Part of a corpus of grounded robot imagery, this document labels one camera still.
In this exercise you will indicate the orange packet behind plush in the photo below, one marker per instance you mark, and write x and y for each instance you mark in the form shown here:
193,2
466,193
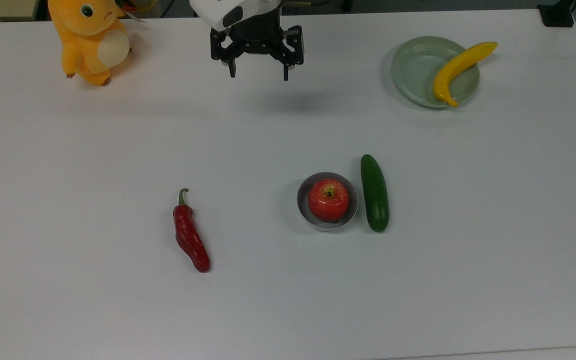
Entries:
135,6

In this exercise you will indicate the black table clamp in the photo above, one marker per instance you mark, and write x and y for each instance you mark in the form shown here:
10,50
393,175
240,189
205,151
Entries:
557,14

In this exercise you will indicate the orange plush toy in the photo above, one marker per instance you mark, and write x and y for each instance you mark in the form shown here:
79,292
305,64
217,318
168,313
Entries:
90,40

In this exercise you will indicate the red chili pepper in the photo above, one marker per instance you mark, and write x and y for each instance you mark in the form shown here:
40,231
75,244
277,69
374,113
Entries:
191,238

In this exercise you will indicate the red apple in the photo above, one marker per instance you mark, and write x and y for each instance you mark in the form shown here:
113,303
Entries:
328,200

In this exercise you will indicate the pale green plastic plate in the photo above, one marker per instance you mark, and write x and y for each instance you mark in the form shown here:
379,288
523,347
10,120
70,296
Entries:
415,72

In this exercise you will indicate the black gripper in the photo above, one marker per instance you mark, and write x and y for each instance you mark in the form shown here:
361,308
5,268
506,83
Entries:
258,30

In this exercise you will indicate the green cucumber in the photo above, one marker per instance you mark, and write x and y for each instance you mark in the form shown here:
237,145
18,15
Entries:
375,195

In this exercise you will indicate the yellow banana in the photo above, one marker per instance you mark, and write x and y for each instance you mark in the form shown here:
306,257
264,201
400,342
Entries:
455,67

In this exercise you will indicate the beige cabinet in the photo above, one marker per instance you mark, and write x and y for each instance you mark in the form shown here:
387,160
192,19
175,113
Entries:
0,7

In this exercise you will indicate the small grey bowl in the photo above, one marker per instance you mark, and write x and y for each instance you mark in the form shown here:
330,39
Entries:
304,205

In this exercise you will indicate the black chair caster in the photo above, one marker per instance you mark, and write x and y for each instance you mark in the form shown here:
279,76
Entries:
347,4

